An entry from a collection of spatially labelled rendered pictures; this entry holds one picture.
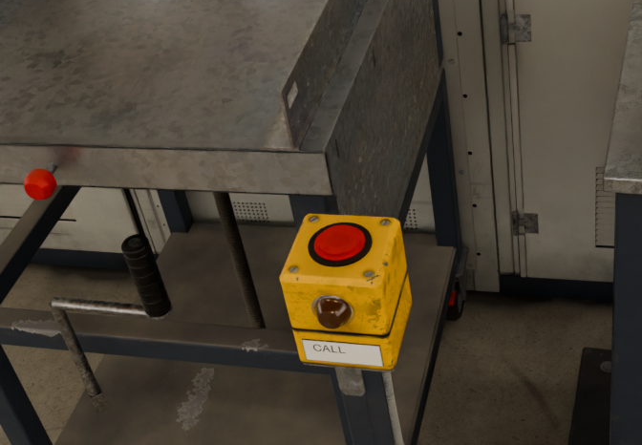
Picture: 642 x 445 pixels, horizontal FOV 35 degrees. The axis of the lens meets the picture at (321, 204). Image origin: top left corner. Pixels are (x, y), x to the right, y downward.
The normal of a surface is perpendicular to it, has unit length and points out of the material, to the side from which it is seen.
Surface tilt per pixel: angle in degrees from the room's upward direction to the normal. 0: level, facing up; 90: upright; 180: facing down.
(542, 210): 90
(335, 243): 0
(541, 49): 90
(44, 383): 0
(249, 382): 0
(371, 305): 90
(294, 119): 90
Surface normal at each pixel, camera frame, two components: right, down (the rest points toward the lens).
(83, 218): -0.25, 0.63
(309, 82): 0.95, 0.04
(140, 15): -0.16, -0.77
